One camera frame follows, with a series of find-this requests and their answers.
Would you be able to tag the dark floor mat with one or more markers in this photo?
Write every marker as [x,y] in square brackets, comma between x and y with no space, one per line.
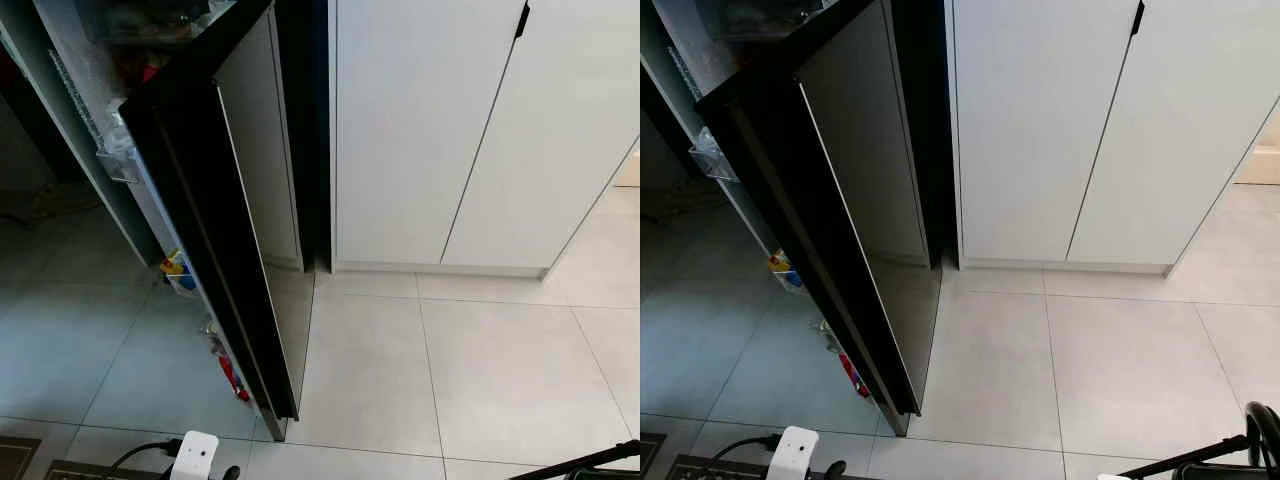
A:
[652,458]
[18,460]
[90,472]
[720,470]

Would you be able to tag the black fridge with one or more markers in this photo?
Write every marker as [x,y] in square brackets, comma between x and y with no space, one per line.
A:
[70,120]
[680,60]

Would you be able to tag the yellow blue packet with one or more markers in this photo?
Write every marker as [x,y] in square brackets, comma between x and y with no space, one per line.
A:
[175,268]
[782,265]

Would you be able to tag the red flour packet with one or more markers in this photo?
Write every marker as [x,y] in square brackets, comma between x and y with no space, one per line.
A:
[855,375]
[235,378]

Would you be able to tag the white cabinet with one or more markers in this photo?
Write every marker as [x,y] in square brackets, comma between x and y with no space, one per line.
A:
[420,130]
[1030,130]

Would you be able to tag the black folding chair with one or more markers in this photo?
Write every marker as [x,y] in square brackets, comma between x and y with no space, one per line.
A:
[1262,430]
[600,455]

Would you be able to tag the small clear door bin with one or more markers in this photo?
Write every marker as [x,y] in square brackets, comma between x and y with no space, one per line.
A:
[715,160]
[118,160]

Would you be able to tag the black fridge door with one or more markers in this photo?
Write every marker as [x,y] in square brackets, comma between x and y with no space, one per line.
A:
[800,200]
[190,200]

